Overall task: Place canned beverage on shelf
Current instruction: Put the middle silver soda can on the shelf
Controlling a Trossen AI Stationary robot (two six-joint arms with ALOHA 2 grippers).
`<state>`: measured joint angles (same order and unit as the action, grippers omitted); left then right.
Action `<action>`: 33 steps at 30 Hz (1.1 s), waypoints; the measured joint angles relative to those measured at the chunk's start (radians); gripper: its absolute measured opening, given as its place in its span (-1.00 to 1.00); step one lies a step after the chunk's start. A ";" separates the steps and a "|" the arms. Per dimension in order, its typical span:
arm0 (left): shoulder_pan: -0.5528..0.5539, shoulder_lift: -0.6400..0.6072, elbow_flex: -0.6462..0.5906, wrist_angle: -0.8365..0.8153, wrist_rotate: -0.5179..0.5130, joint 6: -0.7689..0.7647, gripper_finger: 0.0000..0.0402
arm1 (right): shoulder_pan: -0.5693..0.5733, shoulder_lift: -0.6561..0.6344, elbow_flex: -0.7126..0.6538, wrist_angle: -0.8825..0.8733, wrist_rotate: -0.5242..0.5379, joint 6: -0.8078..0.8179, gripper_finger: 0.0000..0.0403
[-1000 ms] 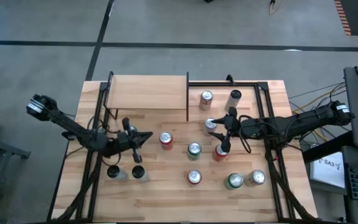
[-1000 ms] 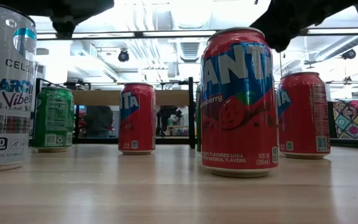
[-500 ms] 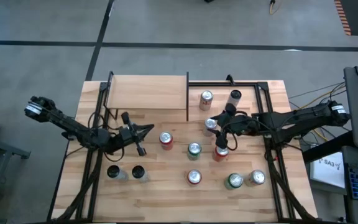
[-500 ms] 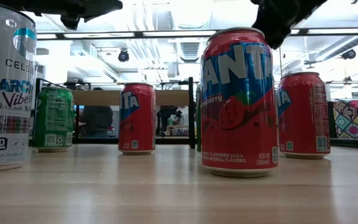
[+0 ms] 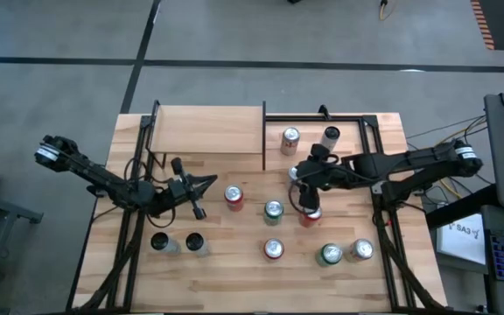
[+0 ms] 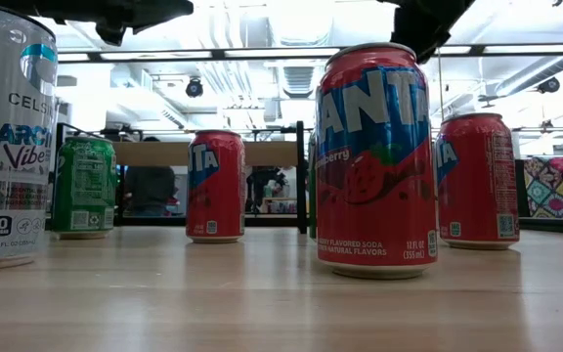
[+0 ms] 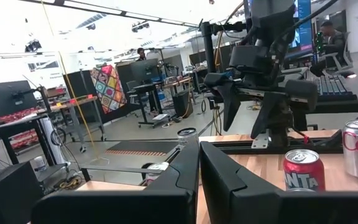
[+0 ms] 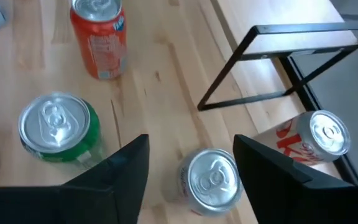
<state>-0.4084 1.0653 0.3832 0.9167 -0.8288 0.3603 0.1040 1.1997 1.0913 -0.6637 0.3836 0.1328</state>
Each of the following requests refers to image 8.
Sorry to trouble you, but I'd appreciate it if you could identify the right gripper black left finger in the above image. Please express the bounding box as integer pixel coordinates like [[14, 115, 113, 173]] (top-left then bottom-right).
[[0, 134, 150, 224]]

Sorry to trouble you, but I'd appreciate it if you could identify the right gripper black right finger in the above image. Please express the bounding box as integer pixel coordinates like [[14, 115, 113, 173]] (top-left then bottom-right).
[[232, 134, 358, 224]]

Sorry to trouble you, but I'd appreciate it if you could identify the silver Diet Coke can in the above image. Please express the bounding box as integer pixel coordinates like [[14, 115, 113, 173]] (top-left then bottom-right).
[[252, 110, 352, 166], [177, 147, 244, 218]]

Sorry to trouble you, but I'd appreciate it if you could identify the green Sprite can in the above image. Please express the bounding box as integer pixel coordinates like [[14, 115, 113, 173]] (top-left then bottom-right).
[[17, 91, 102, 163]]

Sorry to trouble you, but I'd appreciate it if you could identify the red Fanta strawberry can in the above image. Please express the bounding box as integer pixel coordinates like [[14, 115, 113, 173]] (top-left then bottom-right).
[[69, 0, 129, 81]]

